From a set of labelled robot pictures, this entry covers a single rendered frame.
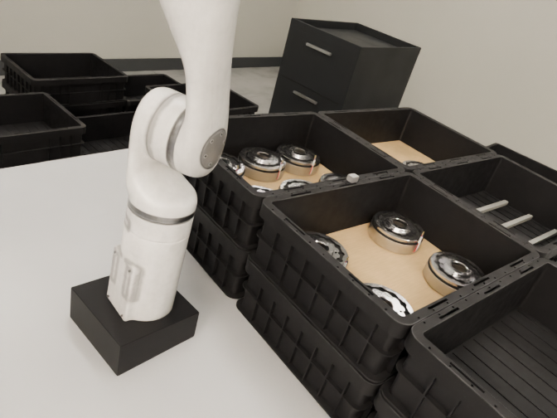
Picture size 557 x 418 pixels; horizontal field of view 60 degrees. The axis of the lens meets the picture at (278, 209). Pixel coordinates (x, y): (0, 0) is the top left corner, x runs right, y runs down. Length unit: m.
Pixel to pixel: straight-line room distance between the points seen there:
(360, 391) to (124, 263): 0.37
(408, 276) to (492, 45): 3.52
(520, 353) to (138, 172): 0.63
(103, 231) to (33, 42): 2.88
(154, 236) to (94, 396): 0.23
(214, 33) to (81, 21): 3.39
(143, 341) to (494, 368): 0.51
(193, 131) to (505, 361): 0.57
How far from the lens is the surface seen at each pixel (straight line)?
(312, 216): 0.85
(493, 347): 0.84
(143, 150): 0.63
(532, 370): 0.85
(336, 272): 0.66
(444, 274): 0.88
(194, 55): 0.54
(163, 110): 0.60
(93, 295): 0.79
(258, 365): 0.81
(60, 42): 3.89
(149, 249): 0.68
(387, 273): 0.87
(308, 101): 2.58
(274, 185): 1.02
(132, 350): 0.74
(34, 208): 1.09
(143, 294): 0.72
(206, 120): 0.58
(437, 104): 4.47
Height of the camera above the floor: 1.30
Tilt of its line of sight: 30 degrees down
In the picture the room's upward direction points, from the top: 16 degrees clockwise
